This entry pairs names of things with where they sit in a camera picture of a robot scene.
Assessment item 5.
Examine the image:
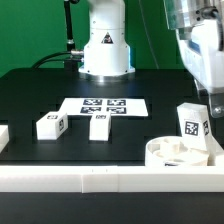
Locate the black cable bundle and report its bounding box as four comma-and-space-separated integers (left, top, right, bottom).
31, 49, 84, 70

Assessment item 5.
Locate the white front fence wall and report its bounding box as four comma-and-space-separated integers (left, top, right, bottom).
0, 166, 224, 193

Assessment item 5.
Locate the white marker sheet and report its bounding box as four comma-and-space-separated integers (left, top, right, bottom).
60, 98, 148, 117

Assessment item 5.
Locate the white left fence wall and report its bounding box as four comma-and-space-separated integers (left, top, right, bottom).
0, 125, 9, 153

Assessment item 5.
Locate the white right fence wall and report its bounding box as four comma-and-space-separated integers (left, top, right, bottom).
208, 150, 224, 167

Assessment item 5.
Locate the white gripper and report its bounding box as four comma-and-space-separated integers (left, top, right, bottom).
176, 20, 224, 118

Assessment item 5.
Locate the white fence wall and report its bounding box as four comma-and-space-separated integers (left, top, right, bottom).
0, 125, 9, 153
208, 150, 224, 167
0, 166, 224, 193

